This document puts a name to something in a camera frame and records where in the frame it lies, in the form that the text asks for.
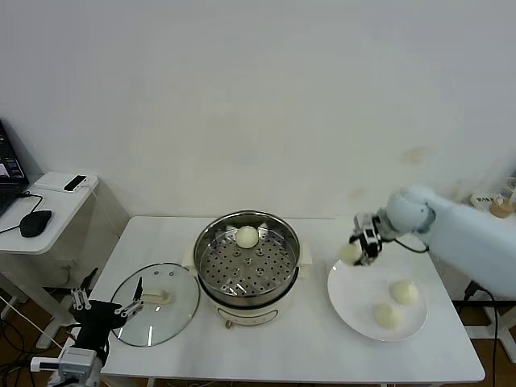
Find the flat white box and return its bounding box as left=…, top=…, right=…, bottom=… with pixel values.
left=34, top=172, right=98, bottom=194

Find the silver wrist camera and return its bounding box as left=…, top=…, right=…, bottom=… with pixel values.
left=31, top=346, right=108, bottom=382
left=353, top=212, right=384, bottom=239

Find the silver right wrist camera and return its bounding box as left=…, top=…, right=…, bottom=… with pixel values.
left=353, top=212, right=384, bottom=239

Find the round white plate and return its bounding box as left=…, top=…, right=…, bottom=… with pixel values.
left=327, top=252, right=429, bottom=343

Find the white side table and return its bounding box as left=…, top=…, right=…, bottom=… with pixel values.
left=463, top=194, right=516, bottom=356
left=0, top=172, right=101, bottom=350

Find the black mouse cable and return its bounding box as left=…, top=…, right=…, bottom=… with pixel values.
left=18, top=192, right=45, bottom=214

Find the white steamed baozi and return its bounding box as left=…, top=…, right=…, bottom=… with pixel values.
left=372, top=302, right=404, bottom=330
left=235, top=225, right=259, bottom=249
left=389, top=281, right=420, bottom=306
left=338, top=243, right=364, bottom=266

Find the cream electric cooker pot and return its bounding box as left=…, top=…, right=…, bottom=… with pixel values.
left=181, top=239, right=314, bottom=330

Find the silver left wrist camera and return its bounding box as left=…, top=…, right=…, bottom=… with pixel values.
left=31, top=346, right=108, bottom=382

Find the black laptop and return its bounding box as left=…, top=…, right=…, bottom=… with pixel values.
left=0, top=117, right=31, bottom=218

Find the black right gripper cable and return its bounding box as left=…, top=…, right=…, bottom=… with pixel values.
left=393, top=237, right=431, bottom=255

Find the black computer mouse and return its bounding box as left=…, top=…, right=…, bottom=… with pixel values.
left=20, top=209, right=53, bottom=238

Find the tangled black cable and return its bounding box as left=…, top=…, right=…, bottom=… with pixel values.
left=0, top=320, right=25, bottom=356

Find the small black white device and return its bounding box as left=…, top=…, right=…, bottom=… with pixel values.
left=64, top=175, right=89, bottom=193

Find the perforated steel steamer basket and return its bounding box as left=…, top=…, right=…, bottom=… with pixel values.
left=193, top=209, right=302, bottom=308

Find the glass lid with cream handle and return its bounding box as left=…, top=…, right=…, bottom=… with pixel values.
left=107, top=261, right=202, bottom=347

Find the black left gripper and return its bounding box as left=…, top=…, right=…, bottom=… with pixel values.
left=71, top=268, right=145, bottom=352

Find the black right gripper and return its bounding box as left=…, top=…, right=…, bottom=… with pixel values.
left=348, top=226, right=383, bottom=268

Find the long white cable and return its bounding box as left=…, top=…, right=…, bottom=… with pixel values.
left=0, top=296, right=65, bottom=352

